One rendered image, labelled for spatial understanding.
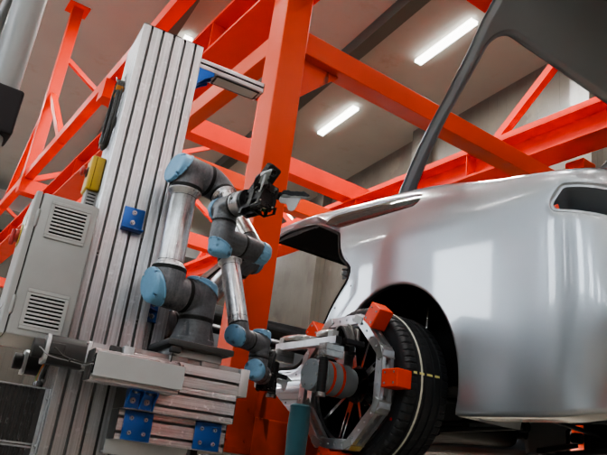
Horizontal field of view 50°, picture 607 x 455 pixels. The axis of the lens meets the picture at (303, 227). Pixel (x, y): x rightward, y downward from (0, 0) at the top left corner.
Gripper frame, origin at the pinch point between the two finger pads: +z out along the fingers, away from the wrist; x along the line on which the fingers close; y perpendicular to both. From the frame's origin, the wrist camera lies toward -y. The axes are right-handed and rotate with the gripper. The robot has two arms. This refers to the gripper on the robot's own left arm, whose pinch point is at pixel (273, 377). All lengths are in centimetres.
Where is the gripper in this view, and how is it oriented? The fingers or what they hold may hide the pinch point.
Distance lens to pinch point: 279.4
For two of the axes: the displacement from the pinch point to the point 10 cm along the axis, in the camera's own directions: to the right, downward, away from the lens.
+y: -1.2, 9.3, -3.5
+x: 9.8, 0.5, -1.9
